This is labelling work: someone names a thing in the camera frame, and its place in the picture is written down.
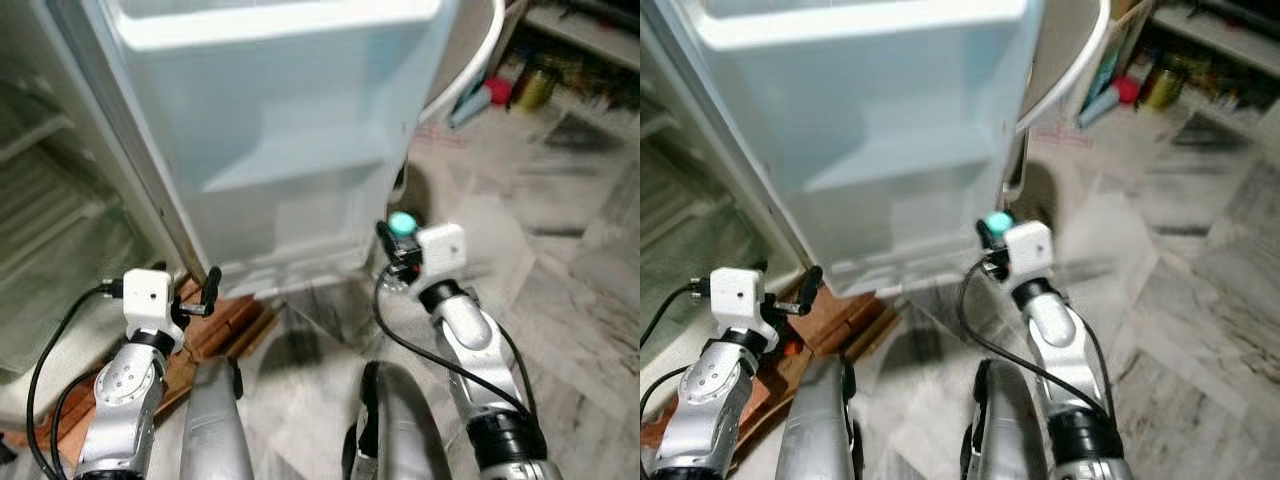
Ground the fridge door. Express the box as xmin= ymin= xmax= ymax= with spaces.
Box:
xmin=80 ymin=0 xmax=463 ymax=299
xmin=685 ymin=0 xmax=1046 ymax=298

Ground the orange brick stack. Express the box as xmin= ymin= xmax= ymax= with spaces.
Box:
xmin=150 ymin=280 xmax=279 ymax=421
xmin=760 ymin=285 xmax=881 ymax=441

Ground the light blue bottle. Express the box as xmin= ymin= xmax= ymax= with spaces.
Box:
xmin=448 ymin=85 xmax=493 ymax=129
xmin=1078 ymin=82 xmax=1123 ymax=129

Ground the silver right robot leg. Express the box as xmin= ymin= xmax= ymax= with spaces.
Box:
xmin=960 ymin=358 xmax=1051 ymax=480
xmin=343 ymin=360 xmax=453 ymax=480

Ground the yellow-green jar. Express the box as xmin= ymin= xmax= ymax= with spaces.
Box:
xmin=1142 ymin=68 xmax=1186 ymax=111
xmin=515 ymin=68 xmax=558 ymax=111

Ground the grey metal folding chair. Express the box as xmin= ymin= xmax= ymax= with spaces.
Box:
xmin=1015 ymin=0 xmax=1113 ymax=133
xmin=418 ymin=0 xmax=509 ymax=126

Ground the white storage shelf table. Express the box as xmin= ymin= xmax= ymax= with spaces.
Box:
xmin=520 ymin=0 xmax=641 ymax=111
xmin=1140 ymin=0 xmax=1280 ymax=111

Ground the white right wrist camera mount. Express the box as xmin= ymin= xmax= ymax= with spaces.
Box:
xmin=415 ymin=222 xmax=470 ymax=291
xmin=1003 ymin=222 xmax=1056 ymax=291

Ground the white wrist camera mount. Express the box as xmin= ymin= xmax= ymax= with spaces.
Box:
xmin=415 ymin=222 xmax=470 ymax=291
xmin=1003 ymin=222 xmax=1056 ymax=291
xmin=122 ymin=268 xmax=187 ymax=353
xmin=709 ymin=267 xmax=783 ymax=351

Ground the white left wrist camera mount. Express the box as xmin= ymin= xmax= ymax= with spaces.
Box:
xmin=709 ymin=267 xmax=783 ymax=351
xmin=122 ymin=268 xmax=187 ymax=353

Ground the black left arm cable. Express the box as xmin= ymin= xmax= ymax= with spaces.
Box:
xmin=640 ymin=283 xmax=713 ymax=351
xmin=28 ymin=283 xmax=126 ymax=480
xmin=50 ymin=370 xmax=101 ymax=480
xmin=640 ymin=365 xmax=691 ymax=421

